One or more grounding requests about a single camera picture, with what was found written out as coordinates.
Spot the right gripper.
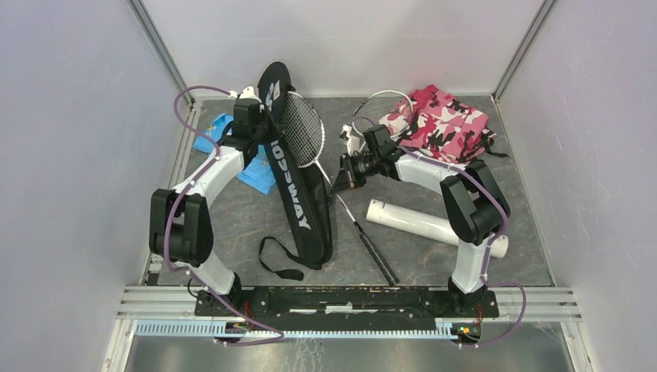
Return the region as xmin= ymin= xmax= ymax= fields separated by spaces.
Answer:
xmin=329 ymin=153 xmax=380 ymax=195

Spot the black racket bag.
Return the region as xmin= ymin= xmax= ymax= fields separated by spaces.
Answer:
xmin=257 ymin=61 xmax=333 ymax=270

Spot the white shuttlecock tube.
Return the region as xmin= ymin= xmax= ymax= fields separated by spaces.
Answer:
xmin=366 ymin=200 xmax=509 ymax=260

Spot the white racket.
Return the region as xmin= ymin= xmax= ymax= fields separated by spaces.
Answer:
xmin=280 ymin=91 xmax=400 ymax=286
xmin=352 ymin=90 xmax=414 ymax=140

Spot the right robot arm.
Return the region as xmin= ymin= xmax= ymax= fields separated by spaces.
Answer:
xmin=331 ymin=125 xmax=510 ymax=316

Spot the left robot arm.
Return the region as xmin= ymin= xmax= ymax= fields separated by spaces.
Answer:
xmin=149 ymin=98 xmax=269 ymax=316

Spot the blue cloth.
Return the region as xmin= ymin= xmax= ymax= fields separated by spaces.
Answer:
xmin=193 ymin=113 xmax=276 ymax=195

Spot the pink camouflage bag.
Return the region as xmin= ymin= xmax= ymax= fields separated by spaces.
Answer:
xmin=397 ymin=84 xmax=508 ymax=164

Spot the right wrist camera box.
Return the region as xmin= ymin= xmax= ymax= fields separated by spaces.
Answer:
xmin=339 ymin=125 xmax=365 ymax=155

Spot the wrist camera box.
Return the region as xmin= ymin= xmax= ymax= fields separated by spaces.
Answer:
xmin=236 ymin=86 xmax=261 ymax=102
xmin=339 ymin=125 xmax=365 ymax=155

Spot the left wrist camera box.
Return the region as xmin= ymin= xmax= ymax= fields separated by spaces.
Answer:
xmin=236 ymin=86 xmax=261 ymax=102

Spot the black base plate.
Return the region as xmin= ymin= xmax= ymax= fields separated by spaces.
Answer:
xmin=194 ymin=286 xmax=500 ymax=332

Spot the white slotted cable duct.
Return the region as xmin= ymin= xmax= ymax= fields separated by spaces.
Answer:
xmin=135 ymin=319 xmax=457 ymax=340

